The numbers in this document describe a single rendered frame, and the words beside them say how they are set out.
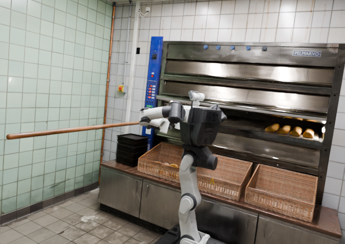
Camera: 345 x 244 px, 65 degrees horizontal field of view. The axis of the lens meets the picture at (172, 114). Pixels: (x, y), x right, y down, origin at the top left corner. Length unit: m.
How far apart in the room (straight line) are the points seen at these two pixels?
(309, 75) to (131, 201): 2.24
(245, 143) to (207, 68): 0.94
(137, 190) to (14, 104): 1.51
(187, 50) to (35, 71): 1.67
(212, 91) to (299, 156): 1.11
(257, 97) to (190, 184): 1.22
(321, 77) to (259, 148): 0.91
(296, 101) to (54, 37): 2.62
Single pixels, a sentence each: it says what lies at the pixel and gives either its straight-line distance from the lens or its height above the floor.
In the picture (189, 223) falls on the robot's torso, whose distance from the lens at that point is 2.39.
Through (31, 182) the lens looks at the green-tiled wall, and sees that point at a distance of 3.38.
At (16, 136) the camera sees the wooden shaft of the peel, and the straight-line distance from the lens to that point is 1.62.
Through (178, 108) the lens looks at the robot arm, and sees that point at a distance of 2.04.
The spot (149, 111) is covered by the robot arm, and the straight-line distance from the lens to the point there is 2.11.
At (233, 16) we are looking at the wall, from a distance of 3.15.
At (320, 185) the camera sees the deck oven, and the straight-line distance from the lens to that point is 3.00.
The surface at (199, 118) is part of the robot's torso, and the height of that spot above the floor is 1.33.
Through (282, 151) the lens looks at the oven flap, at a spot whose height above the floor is 1.02.
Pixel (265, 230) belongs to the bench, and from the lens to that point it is 2.59.
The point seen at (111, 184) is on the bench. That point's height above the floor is 0.37.
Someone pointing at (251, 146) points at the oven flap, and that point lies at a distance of 2.99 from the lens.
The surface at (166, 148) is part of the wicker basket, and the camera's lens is 3.34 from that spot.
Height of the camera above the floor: 1.53
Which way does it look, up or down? 5 degrees down
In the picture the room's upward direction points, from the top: 6 degrees clockwise
